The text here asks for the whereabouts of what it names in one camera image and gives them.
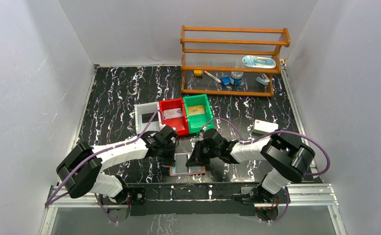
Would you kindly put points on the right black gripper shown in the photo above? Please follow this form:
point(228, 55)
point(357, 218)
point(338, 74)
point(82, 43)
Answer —
point(196, 157)

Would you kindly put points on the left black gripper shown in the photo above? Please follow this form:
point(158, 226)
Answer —
point(168, 152)

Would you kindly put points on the black card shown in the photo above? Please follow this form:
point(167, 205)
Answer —
point(145, 118)

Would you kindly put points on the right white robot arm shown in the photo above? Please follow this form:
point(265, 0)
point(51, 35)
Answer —
point(290, 158)

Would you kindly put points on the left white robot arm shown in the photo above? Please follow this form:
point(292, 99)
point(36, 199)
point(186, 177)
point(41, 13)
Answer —
point(82, 170)

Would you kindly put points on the white silver card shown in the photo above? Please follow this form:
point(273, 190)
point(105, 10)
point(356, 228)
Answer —
point(173, 113)

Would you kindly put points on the gold yellow card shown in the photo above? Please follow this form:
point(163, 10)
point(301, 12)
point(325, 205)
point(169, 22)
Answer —
point(196, 110)

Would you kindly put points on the red plastic bin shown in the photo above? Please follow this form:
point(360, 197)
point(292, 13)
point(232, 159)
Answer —
point(179, 124)

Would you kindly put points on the green plastic bin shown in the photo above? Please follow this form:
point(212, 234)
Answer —
point(197, 122)

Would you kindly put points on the white plastic bin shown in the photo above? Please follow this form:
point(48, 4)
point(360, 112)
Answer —
point(146, 108)

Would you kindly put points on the white box red label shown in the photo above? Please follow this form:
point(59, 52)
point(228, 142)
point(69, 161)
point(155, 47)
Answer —
point(263, 127)

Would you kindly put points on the red white marker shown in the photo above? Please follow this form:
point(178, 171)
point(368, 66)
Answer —
point(212, 76)

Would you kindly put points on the blue small block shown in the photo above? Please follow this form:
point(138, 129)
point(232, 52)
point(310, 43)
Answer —
point(225, 80)

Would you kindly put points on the yellow small block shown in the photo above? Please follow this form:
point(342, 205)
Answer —
point(198, 73)

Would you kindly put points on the wooden shelf rack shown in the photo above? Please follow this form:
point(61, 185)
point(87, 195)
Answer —
point(219, 50)

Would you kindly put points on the grey stapler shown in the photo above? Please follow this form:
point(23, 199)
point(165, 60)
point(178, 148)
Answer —
point(263, 80)

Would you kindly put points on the clear blister package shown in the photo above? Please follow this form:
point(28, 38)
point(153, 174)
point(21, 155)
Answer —
point(258, 62)

